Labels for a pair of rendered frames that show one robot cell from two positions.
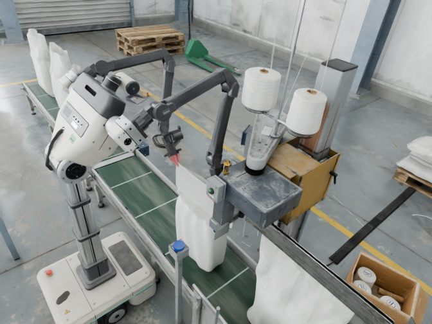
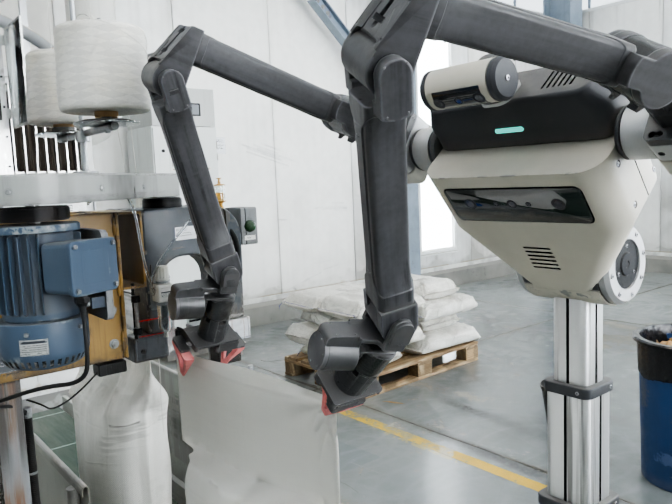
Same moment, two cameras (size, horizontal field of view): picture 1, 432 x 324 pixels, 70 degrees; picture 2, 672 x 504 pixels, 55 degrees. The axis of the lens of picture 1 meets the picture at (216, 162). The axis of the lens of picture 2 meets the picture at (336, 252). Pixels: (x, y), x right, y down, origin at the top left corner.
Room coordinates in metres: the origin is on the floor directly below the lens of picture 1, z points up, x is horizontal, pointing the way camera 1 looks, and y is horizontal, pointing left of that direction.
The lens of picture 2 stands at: (2.57, 0.33, 1.39)
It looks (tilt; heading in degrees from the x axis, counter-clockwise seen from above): 6 degrees down; 184
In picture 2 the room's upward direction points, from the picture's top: 2 degrees counter-clockwise
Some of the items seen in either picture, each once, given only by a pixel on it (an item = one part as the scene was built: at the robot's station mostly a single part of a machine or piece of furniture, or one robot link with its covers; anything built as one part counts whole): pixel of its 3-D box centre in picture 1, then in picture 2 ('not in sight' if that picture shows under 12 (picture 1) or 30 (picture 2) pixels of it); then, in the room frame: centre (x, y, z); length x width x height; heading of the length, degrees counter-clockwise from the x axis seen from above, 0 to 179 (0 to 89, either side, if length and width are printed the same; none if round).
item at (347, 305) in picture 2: not in sight; (372, 301); (-1.73, 0.26, 0.56); 0.66 x 0.42 x 0.15; 133
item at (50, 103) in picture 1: (71, 116); not in sight; (3.15, 1.73, 0.34); 2.21 x 0.39 x 0.09; 43
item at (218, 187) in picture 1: (215, 188); (241, 225); (1.01, -0.01, 1.29); 0.08 x 0.05 x 0.09; 43
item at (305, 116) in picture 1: (306, 110); (60, 88); (1.18, -0.35, 1.61); 0.15 x 0.14 x 0.17; 43
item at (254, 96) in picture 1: (260, 88); (102, 70); (1.37, -0.18, 1.61); 0.17 x 0.17 x 0.17
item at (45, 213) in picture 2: not in sight; (33, 215); (1.48, -0.28, 1.35); 0.12 x 0.12 x 0.04
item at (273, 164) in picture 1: (271, 177); (113, 247); (1.16, -0.27, 1.26); 0.22 x 0.05 x 0.16; 43
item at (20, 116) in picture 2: not in sight; (16, 74); (-0.49, -1.39, 1.95); 0.30 x 0.01 x 0.48; 43
